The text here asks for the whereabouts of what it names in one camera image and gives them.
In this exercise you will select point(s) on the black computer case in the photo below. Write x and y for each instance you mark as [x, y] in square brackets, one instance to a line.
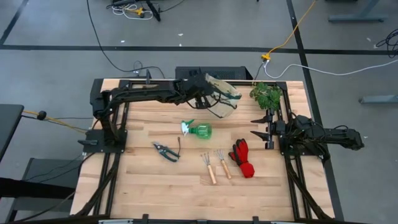
[230, 72]

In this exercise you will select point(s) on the grey bench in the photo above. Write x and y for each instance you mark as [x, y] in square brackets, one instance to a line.
[46, 169]

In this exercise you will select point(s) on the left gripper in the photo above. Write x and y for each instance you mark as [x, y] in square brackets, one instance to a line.
[194, 88]

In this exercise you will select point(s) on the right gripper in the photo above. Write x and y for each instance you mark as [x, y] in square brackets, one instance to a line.
[270, 129]

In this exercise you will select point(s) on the grey desk base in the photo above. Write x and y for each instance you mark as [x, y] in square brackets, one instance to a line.
[357, 17]

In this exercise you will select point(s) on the green potted plant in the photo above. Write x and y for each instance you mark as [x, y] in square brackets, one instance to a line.
[265, 96]

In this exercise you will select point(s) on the beige green-trimmed gardening bag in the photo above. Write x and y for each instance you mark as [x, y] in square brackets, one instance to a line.
[227, 105]

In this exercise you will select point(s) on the green plastic spray bottle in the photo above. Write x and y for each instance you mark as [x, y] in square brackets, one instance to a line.
[202, 131]

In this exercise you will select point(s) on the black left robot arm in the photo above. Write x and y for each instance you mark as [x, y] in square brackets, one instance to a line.
[140, 93]

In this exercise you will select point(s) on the black aluminium table frame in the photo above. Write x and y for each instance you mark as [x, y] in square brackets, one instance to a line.
[245, 83]

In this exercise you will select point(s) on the grey desk foot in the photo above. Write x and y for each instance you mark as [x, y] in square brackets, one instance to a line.
[379, 99]

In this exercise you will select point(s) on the dark side table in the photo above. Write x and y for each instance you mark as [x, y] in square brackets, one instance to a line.
[9, 124]

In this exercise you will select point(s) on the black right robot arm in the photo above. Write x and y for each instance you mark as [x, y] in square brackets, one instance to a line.
[335, 137]

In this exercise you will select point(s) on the green pruning shears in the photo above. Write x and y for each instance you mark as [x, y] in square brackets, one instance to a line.
[166, 151]

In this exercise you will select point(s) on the black stand leg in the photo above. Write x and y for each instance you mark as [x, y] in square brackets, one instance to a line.
[154, 11]

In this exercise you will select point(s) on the red and black gardening gloves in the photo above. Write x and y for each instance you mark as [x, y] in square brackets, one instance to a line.
[244, 155]

